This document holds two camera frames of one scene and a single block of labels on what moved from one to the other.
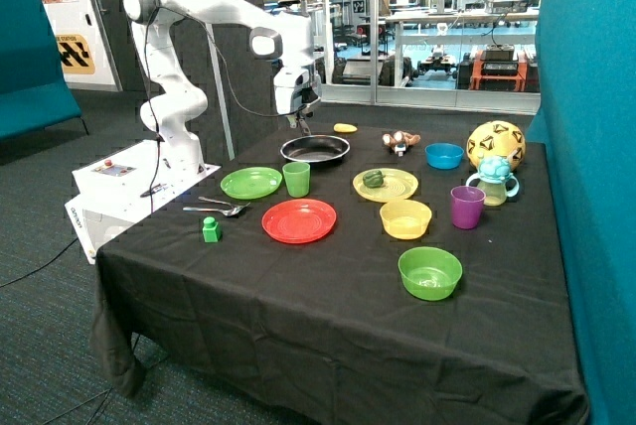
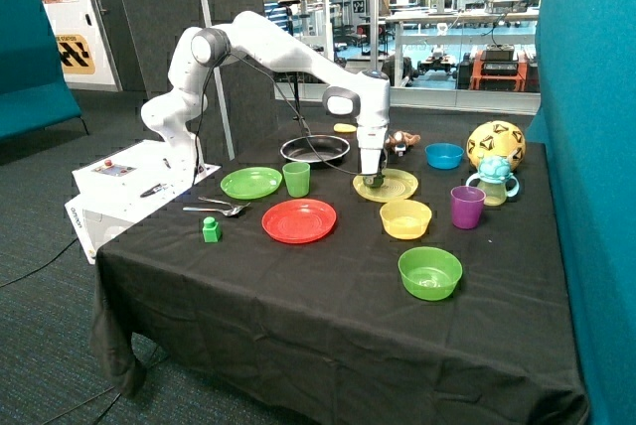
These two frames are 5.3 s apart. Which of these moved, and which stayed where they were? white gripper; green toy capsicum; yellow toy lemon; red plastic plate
Moved: white gripper
Stayed: yellow toy lemon; green toy capsicum; red plastic plate
